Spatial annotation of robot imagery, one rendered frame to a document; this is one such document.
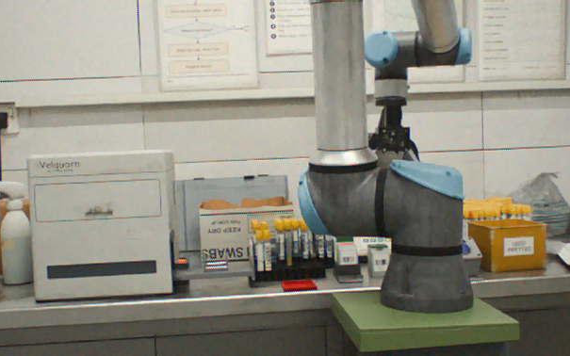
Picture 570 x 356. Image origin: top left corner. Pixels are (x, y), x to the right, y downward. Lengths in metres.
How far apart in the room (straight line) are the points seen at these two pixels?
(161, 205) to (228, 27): 0.80
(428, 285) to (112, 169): 0.68
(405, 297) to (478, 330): 0.13
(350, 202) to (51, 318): 0.66
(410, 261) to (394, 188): 0.12
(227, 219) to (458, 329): 0.82
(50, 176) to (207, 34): 0.80
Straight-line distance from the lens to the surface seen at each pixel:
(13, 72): 2.10
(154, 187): 1.37
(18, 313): 1.42
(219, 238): 1.68
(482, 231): 1.56
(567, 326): 2.37
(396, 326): 0.98
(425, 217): 1.06
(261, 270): 1.48
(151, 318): 1.37
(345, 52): 1.07
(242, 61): 2.02
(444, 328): 1.00
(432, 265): 1.07
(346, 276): 1.44
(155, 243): 1.39
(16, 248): 1.66
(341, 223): 1.09
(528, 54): 2.24
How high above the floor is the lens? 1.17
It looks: 3 degrees down
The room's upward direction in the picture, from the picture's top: 2 degrees counter-clockwise
